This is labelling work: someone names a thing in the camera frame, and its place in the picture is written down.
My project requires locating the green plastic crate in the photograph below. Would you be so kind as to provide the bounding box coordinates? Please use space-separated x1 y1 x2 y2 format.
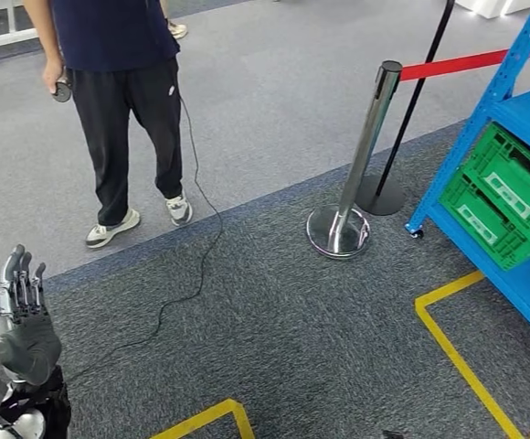
438 121 530 272

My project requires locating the black floor cable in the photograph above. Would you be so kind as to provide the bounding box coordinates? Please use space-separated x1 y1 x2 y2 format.
64 93 225 386

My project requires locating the white display platform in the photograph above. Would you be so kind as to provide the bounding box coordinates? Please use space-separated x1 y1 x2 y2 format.
455 0 530 19

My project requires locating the chrome barrier post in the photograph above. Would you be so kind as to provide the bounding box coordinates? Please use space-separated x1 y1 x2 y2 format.
306 59 404 261

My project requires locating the person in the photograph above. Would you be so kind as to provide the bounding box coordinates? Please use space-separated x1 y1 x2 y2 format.
159 0 189 41
21 0 194 251

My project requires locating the black stand with round base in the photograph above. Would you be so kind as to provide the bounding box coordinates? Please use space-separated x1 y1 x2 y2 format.
356 0 457 217

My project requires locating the blue metal shelf rack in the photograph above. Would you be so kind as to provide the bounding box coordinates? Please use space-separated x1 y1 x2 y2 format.
405 0 530 351

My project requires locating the white table frame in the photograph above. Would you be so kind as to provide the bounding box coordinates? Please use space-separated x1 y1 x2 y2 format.
0 0 39 68

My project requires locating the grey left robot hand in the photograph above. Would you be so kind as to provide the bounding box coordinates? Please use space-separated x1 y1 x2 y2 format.
0 243 62 387

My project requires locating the red barrier belt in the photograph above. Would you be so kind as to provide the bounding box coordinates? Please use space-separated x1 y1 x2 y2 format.
399 38 530 83

